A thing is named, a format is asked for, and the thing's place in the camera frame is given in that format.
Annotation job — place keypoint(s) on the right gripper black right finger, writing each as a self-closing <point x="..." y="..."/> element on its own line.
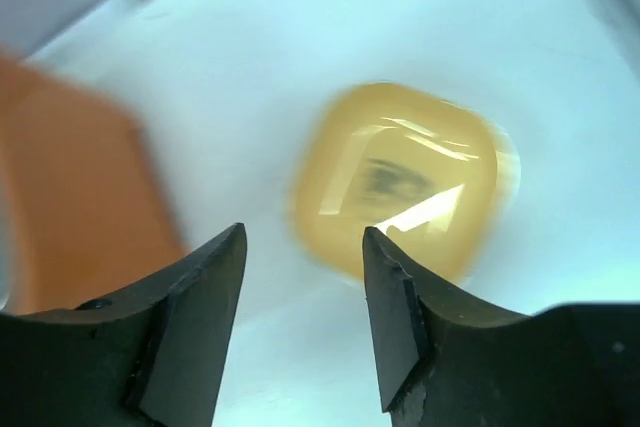
<point x="445" y="357"/>

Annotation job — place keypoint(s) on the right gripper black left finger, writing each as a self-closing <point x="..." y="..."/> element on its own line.
<point x="149" y="354"/>

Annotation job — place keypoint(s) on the small yellow square dish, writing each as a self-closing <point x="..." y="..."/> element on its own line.
<point x="432" y="176"/>

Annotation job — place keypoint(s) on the orange plastic bin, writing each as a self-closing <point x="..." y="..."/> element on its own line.
<point x="85" y="210"/>

